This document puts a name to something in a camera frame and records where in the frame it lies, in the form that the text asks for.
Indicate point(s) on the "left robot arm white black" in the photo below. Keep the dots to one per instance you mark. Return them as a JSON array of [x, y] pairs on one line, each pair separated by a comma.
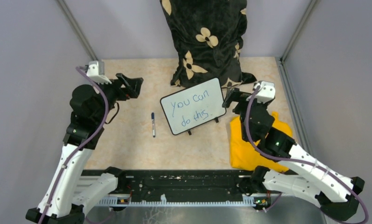
[[90, 105]]

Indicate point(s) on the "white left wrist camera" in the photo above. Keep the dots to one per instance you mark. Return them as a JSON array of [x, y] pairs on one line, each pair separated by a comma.
[[95, 70]]

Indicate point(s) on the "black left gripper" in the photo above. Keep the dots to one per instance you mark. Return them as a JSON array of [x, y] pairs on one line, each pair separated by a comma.
[[133, 85]]

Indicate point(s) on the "white marker pen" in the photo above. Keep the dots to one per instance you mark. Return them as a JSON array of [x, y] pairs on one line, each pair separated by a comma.
[[153, 125]]

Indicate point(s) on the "yellow cloth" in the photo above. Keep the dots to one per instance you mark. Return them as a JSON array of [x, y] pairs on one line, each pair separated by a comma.
[[243, 155]]

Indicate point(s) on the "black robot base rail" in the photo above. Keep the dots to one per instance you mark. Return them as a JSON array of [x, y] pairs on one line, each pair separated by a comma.
[[187, 188]]

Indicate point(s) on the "black floral plush blanket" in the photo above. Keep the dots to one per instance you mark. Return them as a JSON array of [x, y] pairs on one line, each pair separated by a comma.
[[208, 38]]

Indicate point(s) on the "small black-framed whiteboard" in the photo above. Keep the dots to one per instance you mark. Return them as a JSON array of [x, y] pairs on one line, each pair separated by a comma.
[[194, 106]]

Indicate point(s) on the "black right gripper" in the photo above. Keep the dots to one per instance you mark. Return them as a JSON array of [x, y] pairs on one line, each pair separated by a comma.
[[236, 93]]

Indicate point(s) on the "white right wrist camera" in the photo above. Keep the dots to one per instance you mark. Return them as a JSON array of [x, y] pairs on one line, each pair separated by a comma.
[[266, 92]]

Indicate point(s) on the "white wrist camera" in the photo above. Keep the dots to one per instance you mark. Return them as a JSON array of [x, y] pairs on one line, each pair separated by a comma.
[[266, 92], [95, 70]]

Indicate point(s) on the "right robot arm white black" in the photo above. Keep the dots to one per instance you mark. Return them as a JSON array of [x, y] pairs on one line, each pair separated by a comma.
[[335, 195]]

